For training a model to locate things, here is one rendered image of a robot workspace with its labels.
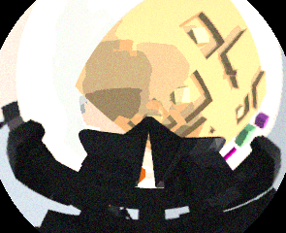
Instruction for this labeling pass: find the green block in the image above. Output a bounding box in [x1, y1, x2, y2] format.
[235, 124, 258, 148]

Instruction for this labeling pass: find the purple cube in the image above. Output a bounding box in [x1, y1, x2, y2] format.
[254, 113, 270, 129]

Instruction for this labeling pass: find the magenta rectangular block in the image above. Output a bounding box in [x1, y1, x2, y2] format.
[224, 147, 237, 160]

